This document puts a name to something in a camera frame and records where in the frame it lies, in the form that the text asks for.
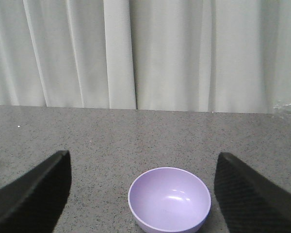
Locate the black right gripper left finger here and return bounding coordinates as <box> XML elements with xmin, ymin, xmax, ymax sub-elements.
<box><xmin>0</xmin><ymin>150</ymin><xmax>71</xmax><ymax>233</ymax></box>

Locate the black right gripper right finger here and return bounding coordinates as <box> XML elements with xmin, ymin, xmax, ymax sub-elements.
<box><xmin>214</xmin><ymin>152</ymin><xmax>291</xmax><ymax>233</ymax></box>

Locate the purple plastic bowl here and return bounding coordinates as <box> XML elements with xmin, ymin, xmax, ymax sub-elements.
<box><xmin>128</xmin><ymin>167</ymin><xmax>211</xmax><ymax>233</ymax></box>

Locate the white curtain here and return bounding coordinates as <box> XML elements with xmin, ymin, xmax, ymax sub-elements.
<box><xmin>0</xmin><ymin>0</ymin><xmax>291</xmax><ymax>113</ymax></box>

